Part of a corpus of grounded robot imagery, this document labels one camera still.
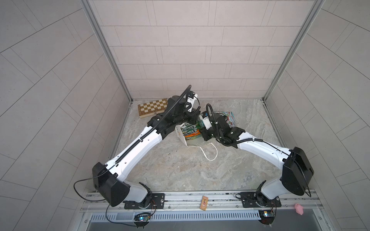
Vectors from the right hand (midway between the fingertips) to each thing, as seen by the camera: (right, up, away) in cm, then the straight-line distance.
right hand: (199, 130), depth 81 cm
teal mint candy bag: (+24, +7, +23) cm, 34 cm away
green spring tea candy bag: (-7, +1, +5) cm, 8 cm away
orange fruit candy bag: (-1, -2, +4) cm, 4 cm away
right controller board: (+32, -39, -13) cm, 52 cm away
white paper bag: (-1, -6, -2) cm, 6 cm away
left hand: (+2, +11, -12) cm, 17 cm away
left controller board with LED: (-27, -38, -17) cm, 50 cm away
